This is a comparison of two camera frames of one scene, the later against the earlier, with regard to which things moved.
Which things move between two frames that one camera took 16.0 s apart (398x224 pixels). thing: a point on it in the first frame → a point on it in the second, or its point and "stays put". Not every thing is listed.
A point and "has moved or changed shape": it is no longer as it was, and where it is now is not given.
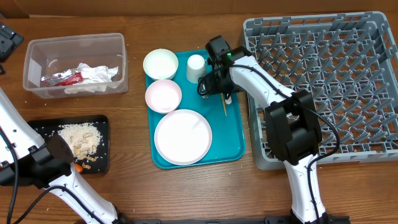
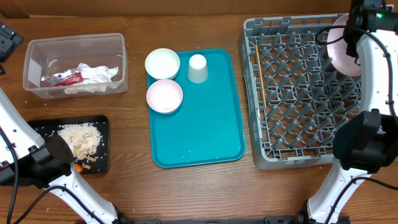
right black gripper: (219, 86) → (354, 53)
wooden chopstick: (224, 104) has moved or changed shape
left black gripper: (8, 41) stays put
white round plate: (182, 137) → (344, 63)
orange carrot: (78, 167) stays put
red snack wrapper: (66, 77) stays put
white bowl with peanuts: (162, 96) stays put
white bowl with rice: (160, 64) stays put
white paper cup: (195, 68) stays put
